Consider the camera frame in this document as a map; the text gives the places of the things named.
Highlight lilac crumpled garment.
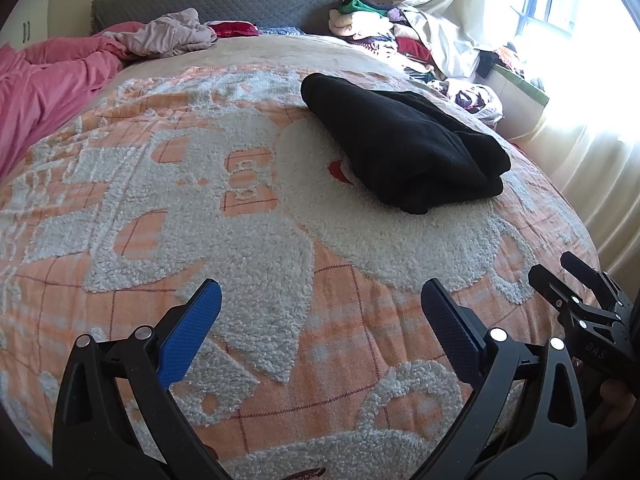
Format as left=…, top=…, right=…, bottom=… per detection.
left=112, top=8, right=218, bottom=58

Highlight green-edged ledge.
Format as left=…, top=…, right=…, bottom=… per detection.
left=487, top=62, right=551, bottom=106

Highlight white curtain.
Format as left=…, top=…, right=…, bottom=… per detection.
left=400, top=0, right=640, bottom=281

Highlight red garment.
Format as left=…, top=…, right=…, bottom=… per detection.
left=207, top=20, right=261, bottom=38

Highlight grey quilted headboard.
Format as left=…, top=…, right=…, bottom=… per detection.
left=90, top=0, right=348, bottom=36

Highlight white wardrobe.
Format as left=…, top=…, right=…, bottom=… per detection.
left=0, top=0, right=56, bottom=51

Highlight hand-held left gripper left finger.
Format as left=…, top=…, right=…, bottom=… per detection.
left=52, top=278, right=226, bottom=480

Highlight black sweater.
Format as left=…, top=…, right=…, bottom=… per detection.
left=300, top=72, right=512, bottom=216

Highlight pile of folded clothes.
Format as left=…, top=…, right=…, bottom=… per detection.
left=327, top=0, right=436, bottom=68

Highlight pink duvet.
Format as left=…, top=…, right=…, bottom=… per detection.
left=0, top=22, right=128, bottom=181

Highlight colourful crumpled clothes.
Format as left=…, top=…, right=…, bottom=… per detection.
left=494, top=42, right=531, bottom=78

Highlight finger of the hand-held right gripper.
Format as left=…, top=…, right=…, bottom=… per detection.
left=528, top=263, right=585, bottom=322
left=560, top=251, right=632, bottom=318

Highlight person's right hand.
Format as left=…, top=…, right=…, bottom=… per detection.
left=597, top=379, right=640, bottom=418

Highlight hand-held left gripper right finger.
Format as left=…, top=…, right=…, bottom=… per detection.
left=415, top=278, right=588, bottom=480

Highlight dark hanging garment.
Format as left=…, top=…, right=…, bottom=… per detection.
left=475, top=49, right=501, bottom=80

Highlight white bag of clothes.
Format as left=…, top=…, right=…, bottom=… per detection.
left=445, top=77, right=503, bottom=123

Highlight orange checked fleece blanket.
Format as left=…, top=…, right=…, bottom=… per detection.
left=0, top=32, right=603, bottom=480

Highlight person's left hand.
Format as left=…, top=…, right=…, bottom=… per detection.
left=277, top=466, right=328, bottom=480

